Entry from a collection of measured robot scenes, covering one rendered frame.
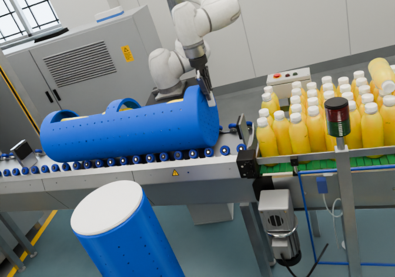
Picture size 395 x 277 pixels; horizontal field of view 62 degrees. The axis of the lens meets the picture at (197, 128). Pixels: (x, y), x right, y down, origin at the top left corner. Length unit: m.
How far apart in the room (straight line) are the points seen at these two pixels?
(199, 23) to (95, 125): 0.68
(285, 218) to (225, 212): 1.21
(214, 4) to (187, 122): 0.48
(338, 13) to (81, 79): 2.90
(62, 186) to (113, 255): 0.81
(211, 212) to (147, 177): 0.93
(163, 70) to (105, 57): 1.26
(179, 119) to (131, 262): 0.58
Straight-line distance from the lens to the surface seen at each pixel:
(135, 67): 3.10
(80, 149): 1.70
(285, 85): 1.62
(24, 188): 2.18
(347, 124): 1.01
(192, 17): 1.32
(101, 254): 1.26
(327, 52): 4.35
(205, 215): 2.48
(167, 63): 1.97
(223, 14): 1.37
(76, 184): 1.90
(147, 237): 1.26
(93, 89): 3.33
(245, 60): 4.26
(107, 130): 1.56
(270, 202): 1.28
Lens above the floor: 1.72
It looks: 27 degrees down
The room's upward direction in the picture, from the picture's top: 19 degrees counter-clockwise
